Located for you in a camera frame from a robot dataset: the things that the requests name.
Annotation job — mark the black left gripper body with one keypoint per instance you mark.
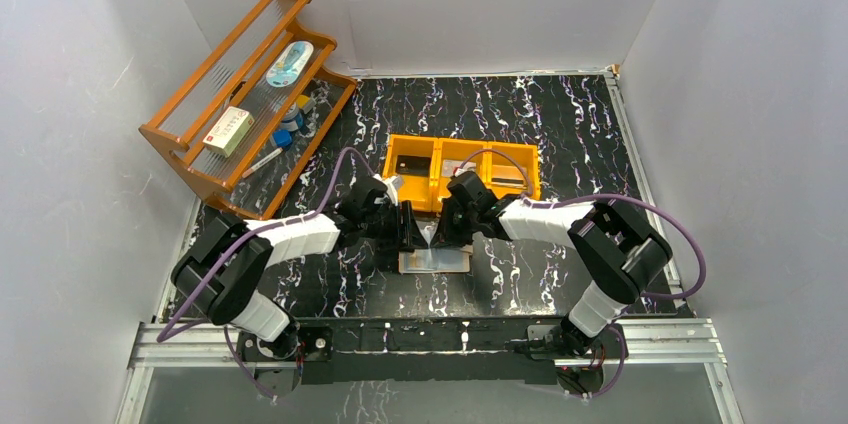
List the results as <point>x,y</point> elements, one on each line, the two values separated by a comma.
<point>395,225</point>

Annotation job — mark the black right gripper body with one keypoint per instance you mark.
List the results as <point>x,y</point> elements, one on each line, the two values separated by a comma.
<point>448,223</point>

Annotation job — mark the white leather card holder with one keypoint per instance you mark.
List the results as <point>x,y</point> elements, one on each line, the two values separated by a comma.
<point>435,261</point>

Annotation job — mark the black credit card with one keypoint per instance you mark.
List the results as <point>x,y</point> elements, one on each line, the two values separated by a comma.
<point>413,165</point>

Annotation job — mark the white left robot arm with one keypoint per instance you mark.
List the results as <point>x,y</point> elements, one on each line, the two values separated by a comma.
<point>220,273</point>

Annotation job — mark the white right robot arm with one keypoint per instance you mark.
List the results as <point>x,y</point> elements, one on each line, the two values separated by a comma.
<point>622,252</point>

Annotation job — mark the silver card in tray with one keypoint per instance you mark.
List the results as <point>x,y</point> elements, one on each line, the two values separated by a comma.
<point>450,168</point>

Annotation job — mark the yellow three-compartment plastic tray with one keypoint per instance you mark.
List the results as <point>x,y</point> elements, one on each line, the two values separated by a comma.
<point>492,158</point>

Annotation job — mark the white marker pen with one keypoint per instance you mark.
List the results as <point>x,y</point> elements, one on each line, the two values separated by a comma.
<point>255,167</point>

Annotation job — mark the blue cube block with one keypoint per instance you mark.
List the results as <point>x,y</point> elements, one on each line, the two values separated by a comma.
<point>282,139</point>

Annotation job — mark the blue white tape roll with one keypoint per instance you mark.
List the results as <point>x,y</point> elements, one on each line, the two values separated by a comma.
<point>293,120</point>

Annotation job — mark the yellow small block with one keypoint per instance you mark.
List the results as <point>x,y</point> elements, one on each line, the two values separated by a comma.
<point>305,103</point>

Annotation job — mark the orange wooden shelf rack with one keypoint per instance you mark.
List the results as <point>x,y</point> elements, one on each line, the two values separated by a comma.
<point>234,75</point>

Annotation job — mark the white red-print box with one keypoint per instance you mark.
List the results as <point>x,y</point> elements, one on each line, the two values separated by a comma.
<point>228,131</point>

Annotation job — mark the light blue oval case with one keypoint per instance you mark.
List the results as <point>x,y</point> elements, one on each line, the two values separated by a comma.
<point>289,65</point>

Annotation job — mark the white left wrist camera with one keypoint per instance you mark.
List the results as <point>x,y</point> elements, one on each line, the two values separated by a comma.
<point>393,185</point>

